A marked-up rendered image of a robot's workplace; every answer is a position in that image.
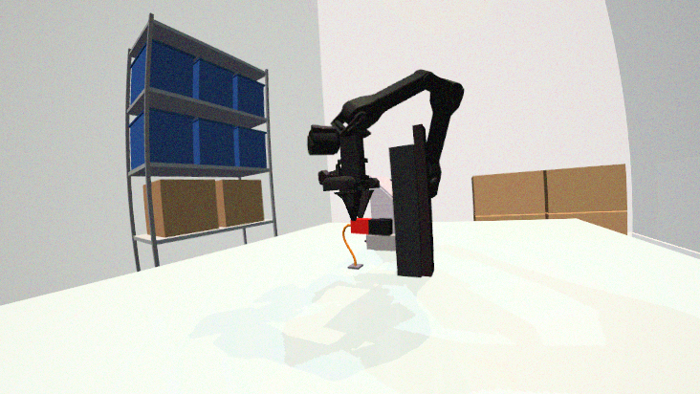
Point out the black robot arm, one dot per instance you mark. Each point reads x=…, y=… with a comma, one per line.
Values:
x=361, y=113

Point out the red and black plug with orange cable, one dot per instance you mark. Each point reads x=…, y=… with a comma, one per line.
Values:
x=382, y=227

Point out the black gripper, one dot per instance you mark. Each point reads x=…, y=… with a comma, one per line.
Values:
x=353, y=185

